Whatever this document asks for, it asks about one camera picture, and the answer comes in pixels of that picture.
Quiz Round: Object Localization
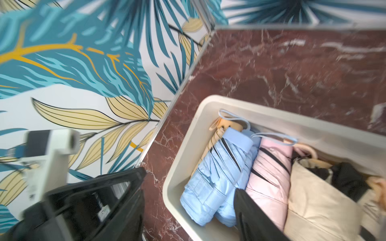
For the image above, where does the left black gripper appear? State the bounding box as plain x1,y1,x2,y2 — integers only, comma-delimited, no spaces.
1,167,146,241

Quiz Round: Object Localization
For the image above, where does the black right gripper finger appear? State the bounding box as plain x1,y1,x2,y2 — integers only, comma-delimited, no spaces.
234,188,289,241

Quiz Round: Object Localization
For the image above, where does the pink umbrella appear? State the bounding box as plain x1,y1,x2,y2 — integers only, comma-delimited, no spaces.
245,132,319,233

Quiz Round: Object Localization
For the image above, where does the blue umbrella back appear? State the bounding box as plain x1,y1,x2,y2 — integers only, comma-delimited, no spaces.
180,109,260,228

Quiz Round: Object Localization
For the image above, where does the tan umbrella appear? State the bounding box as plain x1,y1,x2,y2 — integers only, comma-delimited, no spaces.
191,117,243,177

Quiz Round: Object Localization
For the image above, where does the beige plastic storage box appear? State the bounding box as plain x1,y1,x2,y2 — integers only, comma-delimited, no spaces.
162,95,386,241

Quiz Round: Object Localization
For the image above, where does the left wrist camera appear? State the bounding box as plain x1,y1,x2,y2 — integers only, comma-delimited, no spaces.
14,129,80,207

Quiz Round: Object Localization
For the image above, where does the left aluminium corner post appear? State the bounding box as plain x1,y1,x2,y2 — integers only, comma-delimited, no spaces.
191,0,216,32

